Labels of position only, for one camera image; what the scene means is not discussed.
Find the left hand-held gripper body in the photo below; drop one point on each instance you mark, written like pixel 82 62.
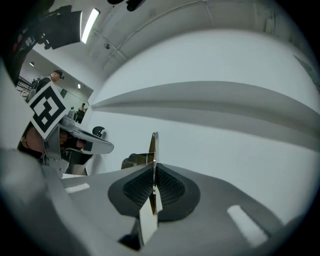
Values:
pixel 47 110

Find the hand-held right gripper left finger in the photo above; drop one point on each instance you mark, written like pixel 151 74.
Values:
pixel 100 205

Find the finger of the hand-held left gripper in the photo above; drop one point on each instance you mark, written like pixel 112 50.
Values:
pixel 100 147

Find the plastic-wrapped black office chair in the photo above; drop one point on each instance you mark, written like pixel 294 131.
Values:
pixel 97 130

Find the dome ceiling camera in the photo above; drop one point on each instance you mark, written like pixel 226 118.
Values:
pixel 107 46

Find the small ceiling light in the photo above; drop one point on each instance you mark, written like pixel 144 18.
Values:
pixel 79 86
pixel 31 64

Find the black head-mounted camera rig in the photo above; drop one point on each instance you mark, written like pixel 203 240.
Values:
pixel 127 3

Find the long ceiling light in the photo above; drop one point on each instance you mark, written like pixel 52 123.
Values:
pixel 90 25

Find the person's left forearm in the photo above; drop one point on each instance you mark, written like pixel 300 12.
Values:
pixel 33 138

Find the black chest-mounted monitor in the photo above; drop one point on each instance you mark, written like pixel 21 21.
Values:
pixel 62 30

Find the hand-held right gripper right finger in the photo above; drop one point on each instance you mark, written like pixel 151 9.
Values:
pixel 212 212

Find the person's left hand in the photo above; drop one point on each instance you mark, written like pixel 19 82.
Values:
pixel 77 144

